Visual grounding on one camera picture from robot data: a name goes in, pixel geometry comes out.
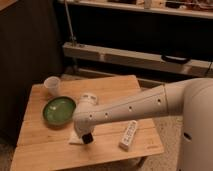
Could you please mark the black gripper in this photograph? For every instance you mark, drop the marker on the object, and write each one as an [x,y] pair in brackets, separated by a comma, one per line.
[87,138]

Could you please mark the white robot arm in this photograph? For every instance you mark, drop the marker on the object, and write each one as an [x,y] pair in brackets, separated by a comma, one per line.
[192,98]

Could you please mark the white sponge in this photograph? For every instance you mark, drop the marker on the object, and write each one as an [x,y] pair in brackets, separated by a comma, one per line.
[74,139]

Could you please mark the white remote control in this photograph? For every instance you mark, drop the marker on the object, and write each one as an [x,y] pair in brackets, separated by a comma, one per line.
[128,135]

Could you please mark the wooden table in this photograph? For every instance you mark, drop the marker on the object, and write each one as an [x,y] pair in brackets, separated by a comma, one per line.
[41,148]

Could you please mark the translucent plastic cup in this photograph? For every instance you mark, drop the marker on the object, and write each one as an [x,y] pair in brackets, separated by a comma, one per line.
[52,84]

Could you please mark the metal pole stand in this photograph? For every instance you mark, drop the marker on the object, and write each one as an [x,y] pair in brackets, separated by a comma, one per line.
[73,38]

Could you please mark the long wooden bench shelf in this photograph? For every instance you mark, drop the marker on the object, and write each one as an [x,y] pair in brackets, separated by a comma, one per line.
[145,65]

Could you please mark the upper wooden shelf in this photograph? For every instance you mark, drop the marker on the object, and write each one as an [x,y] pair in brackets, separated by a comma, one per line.
[129,7]

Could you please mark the black handle on shelf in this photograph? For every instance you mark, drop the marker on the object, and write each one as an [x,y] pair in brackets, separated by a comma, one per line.
[175,60]

